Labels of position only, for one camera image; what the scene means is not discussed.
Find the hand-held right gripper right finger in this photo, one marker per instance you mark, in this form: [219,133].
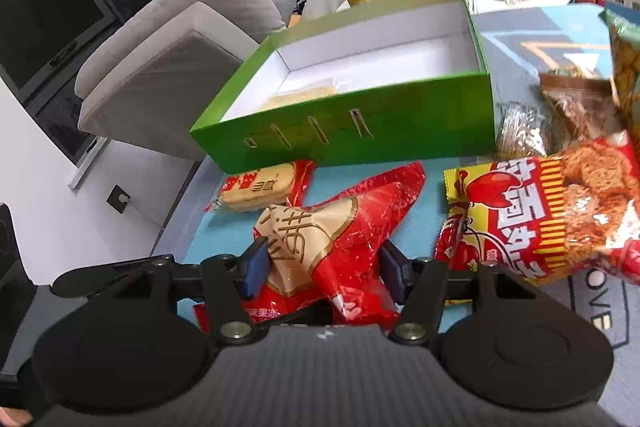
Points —
[395,274]

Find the green cardboard box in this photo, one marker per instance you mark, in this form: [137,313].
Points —
[350,137]

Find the red rice cracker packet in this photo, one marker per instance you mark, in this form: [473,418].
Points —
[260,189]

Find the brown snack packet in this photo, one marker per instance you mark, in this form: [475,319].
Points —
[580,107]

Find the black wall socket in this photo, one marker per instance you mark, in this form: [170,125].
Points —
[119,198]

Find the silvery clear snack packet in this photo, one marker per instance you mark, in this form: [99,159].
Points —
[520,132]

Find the grey sofa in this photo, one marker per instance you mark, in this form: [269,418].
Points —
[165,57]

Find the red bag with beige label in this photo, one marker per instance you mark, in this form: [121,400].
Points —
[345,227]

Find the flat yellow packet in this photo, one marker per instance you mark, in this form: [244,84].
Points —
[300,96]

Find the green snack bag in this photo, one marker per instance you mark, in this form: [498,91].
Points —
[627,57]

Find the red yellow noodle snack bag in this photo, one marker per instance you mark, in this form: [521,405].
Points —
[540,217]

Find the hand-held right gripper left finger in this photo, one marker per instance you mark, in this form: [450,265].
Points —
[254,272]

